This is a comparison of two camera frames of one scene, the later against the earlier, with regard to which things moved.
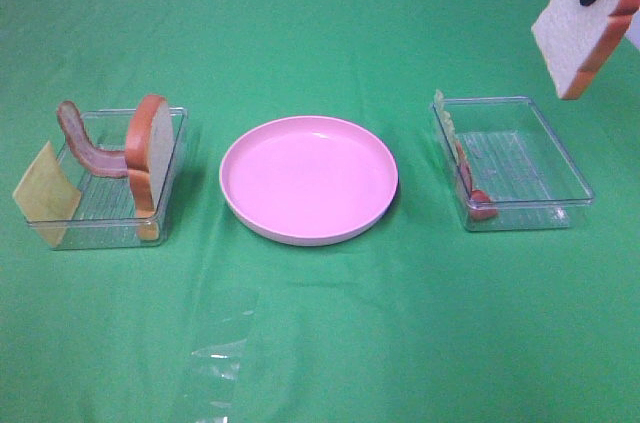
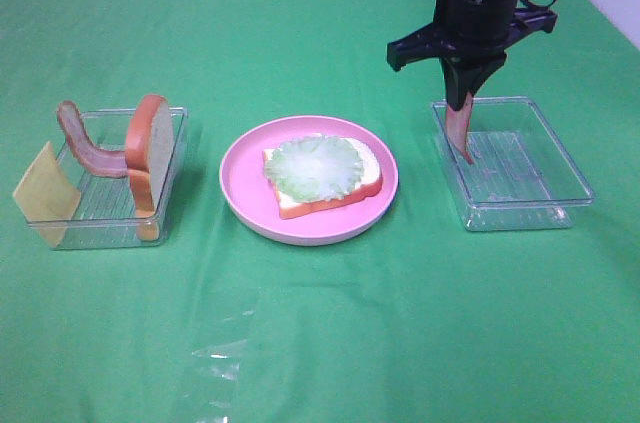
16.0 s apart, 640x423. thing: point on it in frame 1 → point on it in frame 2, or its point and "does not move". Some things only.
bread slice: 578,39 → 370,180
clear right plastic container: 511,170 does not move
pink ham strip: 482,206 → 458,122
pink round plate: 308,181 does not move
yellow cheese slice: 48,195 does not move
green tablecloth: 420,321 does not move
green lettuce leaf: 447,122 → 314,168
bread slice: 148,146 does not move
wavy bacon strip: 104,162 does not move
